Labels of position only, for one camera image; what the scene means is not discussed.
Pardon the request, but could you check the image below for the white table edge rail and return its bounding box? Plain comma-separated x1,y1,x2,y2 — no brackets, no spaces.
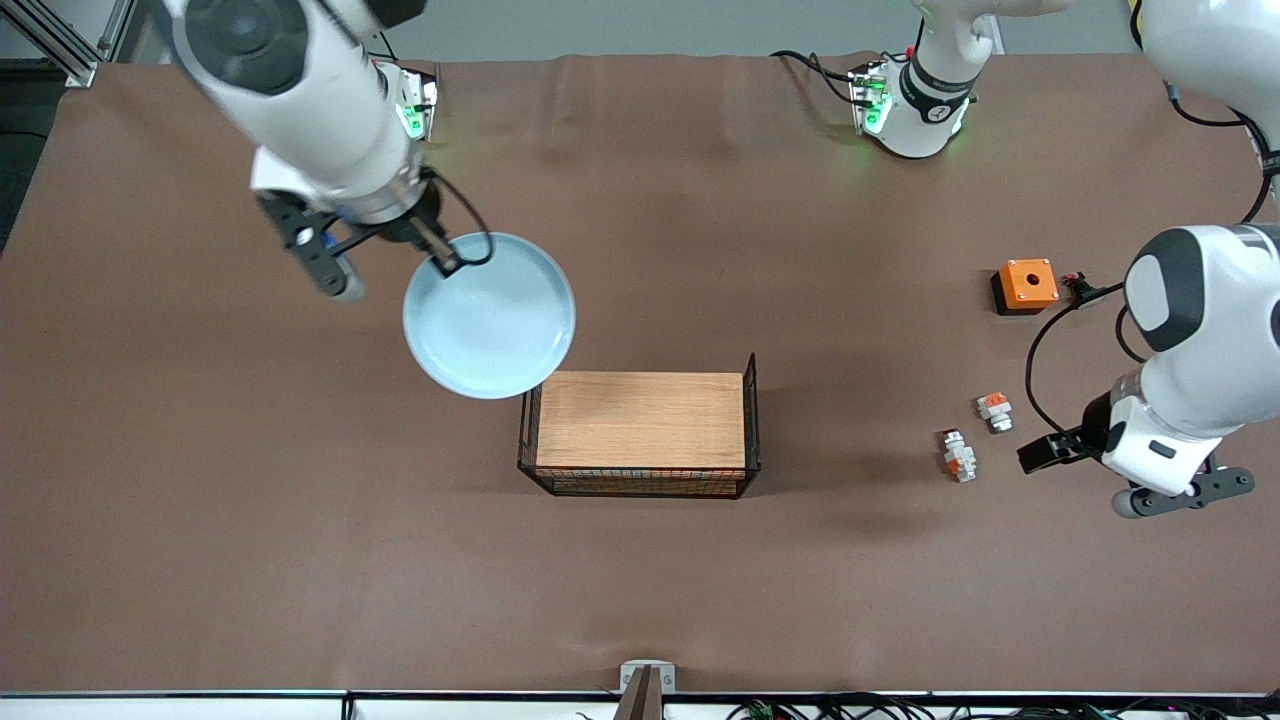
0,690,1280,720

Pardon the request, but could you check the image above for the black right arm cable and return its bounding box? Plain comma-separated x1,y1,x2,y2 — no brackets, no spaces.
425,168,497,269

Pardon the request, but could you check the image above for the black cable bundle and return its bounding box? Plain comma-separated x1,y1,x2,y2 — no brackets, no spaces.
575,692,1280,720

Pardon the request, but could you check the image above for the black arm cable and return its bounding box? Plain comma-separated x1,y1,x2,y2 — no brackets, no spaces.
425,168,497,269
1027,80,1280,436

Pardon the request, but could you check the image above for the aluminium frame profile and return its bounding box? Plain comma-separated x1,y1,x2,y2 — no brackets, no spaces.
0,0,101,89
95,0,141,63

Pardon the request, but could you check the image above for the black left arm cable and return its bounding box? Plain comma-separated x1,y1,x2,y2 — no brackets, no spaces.
1027,80,1280,436

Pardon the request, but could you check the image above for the orange enclosure box with hole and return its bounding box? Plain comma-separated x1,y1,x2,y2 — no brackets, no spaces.
990,258,1059,317

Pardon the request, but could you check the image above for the metal mounting bracket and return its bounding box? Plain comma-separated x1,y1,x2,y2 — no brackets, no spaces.
612,660,677,720

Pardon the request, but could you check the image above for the brown table cover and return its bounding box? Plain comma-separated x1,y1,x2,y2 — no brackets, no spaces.
0,50,1280,696

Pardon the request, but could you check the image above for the black wire basket wooden base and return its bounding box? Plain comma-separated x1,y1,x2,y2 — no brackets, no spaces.
517,350,763,500

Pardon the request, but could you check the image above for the light blue plate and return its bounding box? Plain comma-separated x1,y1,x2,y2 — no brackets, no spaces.
402,232,578,401

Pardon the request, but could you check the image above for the black base cable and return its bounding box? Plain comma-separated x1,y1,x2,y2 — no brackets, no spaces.
772,50,861,106

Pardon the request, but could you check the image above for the black push button white cap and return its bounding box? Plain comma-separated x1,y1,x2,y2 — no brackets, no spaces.
1060,270,1111,311

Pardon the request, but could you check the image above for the red button switch module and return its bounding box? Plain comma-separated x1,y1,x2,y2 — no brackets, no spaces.
938,428,978,484

